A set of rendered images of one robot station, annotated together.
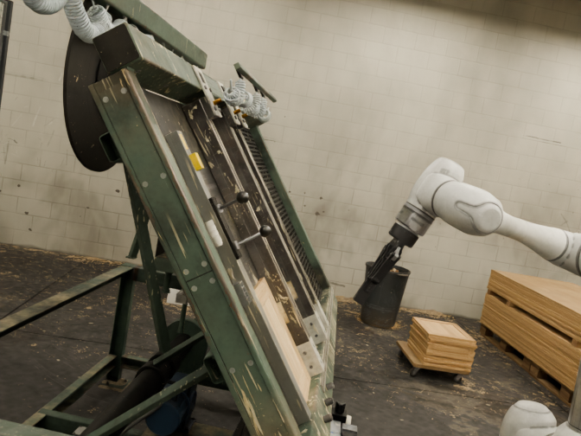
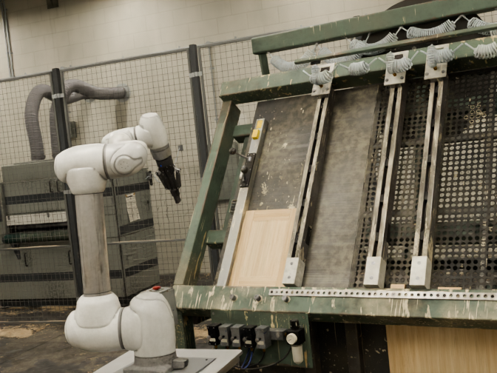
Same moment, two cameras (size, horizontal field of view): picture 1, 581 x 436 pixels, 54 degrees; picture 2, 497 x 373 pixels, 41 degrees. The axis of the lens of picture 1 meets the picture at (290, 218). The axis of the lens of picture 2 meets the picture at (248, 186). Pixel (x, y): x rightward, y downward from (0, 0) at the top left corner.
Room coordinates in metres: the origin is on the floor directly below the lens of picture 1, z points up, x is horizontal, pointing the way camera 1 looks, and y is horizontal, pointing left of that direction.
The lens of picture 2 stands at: (3.23, -2.89, 1.52)
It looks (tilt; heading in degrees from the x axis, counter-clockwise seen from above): 3 degrees down; 117
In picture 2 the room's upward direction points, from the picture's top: 6 degrees counter-clockwise
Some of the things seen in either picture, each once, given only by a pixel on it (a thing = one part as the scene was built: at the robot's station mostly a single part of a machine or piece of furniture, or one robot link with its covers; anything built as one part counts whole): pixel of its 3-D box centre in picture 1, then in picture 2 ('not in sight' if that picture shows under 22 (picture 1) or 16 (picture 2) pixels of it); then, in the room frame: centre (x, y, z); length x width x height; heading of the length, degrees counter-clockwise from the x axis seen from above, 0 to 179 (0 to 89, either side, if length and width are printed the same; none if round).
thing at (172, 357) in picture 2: not in sight; (160, 360); (1.78, -0.87, 0.79); 0.22 x 0.18 x 0.06; 1
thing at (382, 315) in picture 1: (382, 294); not in sight; (6.30, -1.17, 0.33); 0.52 x 0.51 x 0.65; 5
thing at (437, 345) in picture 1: (433, 348); not in sight; (5.03, -1.48, 0.20); 0.61 x 0.53 x 0.40; 5
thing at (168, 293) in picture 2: not in sight; (158, 308); (1.44, -0.36, 0.84); 0.12 x 0.12 x 0.18; 86
